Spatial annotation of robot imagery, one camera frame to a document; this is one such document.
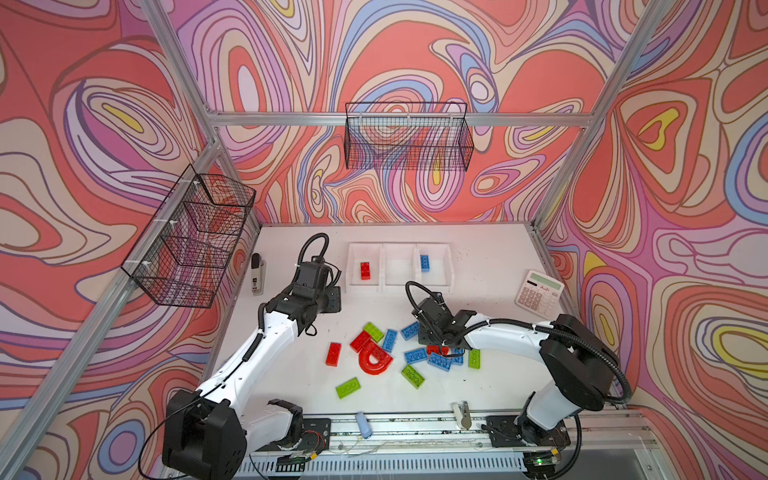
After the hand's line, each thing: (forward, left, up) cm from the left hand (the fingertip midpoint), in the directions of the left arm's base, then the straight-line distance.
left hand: (334, 293), depth 84 cm
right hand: (-8, -29, -14) cm, 33 cm away
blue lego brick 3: (-14, -23, -12) cm, 30 cm away
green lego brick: (-22, -4, -14) cm, 26 cm away
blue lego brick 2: (-6, -23, -13) cm, 27 cm away
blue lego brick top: (+20, -29, -12) cm, 36 cm away
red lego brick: (+17, -7, -13) cm, 23 cm away
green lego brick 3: (-6, -11, -13) cm, 18 cm away
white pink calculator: (+7, -66, -13) cm, 68 cm away
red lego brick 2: (-13, +1, -13) cm, 18 cm away
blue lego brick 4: (-14, -31, -15) cm, 37 cm away
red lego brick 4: (-9, -7, -13) cm, 17 cm away
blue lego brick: (-9, -16, -13) cm, 22 cm away
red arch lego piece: (-10, -9, -12) cm, 18 cm away
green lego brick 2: (-18, -22, -15) cm, 33 cm away
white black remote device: (+13, +28, -9) cm, 32 cm away
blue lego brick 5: (-15, -36, -13) cm, 41 cm away
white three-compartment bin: (+19, -16, -14) cm, 29 cm away
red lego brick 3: (-12, -29, -10) cm, 33 cm away
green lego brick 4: (-14, -41, -14) cm, 45 cm away
